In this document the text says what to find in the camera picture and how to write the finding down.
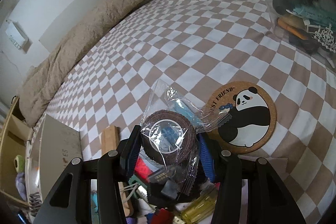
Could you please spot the grey shoe box lid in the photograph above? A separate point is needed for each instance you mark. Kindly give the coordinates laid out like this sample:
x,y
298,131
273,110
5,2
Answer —
x,y
49,151

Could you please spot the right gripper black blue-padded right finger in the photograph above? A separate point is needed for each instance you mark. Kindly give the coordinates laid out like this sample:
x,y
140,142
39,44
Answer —
x,y
268,199

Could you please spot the wooden hanger piece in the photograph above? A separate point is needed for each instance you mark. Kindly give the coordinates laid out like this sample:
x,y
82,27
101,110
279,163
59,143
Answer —
x,y
110,139

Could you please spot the green tape roll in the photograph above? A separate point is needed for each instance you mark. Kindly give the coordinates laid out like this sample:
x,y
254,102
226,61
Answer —
x,y
19,164

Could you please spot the white sweet wall sign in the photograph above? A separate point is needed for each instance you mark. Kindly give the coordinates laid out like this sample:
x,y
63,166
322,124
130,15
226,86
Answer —
x,y
17,36

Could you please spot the brown tape roll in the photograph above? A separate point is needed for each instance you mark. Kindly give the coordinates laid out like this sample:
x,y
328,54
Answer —
x,y
169,127

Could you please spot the wooden bedside shelf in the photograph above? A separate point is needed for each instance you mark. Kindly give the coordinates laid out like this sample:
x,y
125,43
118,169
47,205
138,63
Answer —
x,y
14,136

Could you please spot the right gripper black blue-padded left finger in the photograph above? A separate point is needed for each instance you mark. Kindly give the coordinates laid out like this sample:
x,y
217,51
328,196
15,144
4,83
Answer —
x,y
69,200

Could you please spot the beige fluffy blanket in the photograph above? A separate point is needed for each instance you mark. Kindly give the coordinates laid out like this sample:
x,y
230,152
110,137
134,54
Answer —
x,y
43,82

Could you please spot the cork panda coaster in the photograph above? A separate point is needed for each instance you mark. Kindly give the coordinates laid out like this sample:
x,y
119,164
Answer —
x,y
252,116

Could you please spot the pearl tiara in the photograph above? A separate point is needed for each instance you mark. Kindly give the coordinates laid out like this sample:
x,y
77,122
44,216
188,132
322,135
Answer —
x,y
325,37

